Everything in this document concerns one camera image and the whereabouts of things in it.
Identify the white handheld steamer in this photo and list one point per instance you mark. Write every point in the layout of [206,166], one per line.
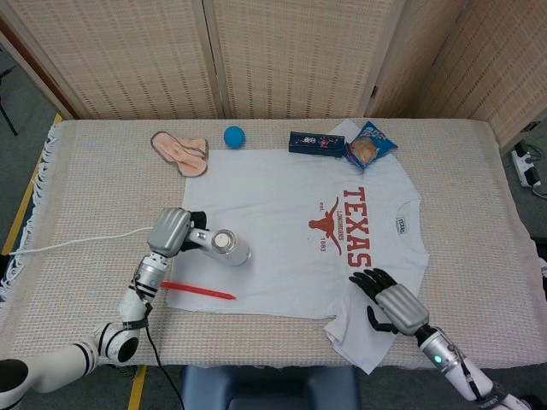
[233,250]

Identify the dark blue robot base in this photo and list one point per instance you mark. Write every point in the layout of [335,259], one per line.
[269,386]

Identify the red pen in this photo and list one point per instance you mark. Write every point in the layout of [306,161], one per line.
[201,291]

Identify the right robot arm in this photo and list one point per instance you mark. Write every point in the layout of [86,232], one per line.
[453,367]

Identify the blue snack packet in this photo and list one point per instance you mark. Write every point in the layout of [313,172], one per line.
[365,151]

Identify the dark blue rectangular box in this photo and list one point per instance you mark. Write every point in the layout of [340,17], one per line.
[316,143]

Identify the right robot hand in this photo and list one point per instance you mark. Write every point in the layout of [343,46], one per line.
[401,309]

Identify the beige woven tablecloth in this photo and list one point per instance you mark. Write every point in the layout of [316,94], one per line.
[85,179]

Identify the white Texas print t-shirt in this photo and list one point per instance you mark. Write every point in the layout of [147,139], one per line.
[282,205]

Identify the pink eye mask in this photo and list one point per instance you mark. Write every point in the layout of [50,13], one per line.
[188,158]

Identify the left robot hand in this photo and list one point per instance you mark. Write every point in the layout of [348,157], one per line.
[168,230]

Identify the blue ball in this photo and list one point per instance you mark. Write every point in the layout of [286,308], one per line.
[234,137]

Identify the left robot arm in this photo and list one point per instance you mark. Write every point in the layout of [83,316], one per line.
[64,363]

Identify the black stand leg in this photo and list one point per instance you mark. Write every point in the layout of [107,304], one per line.
[6,109]

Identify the woven folding screen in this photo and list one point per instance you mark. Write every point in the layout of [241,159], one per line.
[141,55]

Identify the white power strip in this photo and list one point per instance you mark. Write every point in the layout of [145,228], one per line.
[526,168]

